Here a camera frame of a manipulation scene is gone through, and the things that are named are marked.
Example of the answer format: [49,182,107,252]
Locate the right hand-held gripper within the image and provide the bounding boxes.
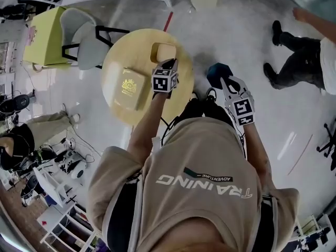
[219,75,256,127]

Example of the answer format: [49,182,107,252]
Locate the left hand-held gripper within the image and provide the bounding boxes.
[151,58,180,99]

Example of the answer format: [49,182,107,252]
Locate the dark blue trash bin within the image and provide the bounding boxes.
[206,62,234,89]

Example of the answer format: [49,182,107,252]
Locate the person's right forearm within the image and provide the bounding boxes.
[243,123,277,192]

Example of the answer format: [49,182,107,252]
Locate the person's left forearm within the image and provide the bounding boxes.
[128,92,171,165]

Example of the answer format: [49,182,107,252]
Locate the person's black shoe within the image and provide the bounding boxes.
[205,87,217,102]

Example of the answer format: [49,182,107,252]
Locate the person's black trousers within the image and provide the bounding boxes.
[180,97,235,128]

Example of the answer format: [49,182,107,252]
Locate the beige box with gold emblem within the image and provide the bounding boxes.
[107,66,146,112]

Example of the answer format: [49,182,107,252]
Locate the grey chair with black legs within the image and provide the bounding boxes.
[59,7,131,71]

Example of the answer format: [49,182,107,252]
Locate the black office chair base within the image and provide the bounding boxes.
[316,123,336,172]

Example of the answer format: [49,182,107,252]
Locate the person's beige shirt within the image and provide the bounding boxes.
[86,117,300,252]

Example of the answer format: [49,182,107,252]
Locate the white rounded device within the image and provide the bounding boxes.
[62,151,89,180]

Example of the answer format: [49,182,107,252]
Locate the yellow-green cabinet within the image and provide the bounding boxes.
[22,6,80,70]

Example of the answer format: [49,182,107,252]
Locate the white metal shelf rack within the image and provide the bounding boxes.
[33,166,98,252]

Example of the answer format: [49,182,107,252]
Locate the black cable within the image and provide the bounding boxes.
[159,115,182,148]

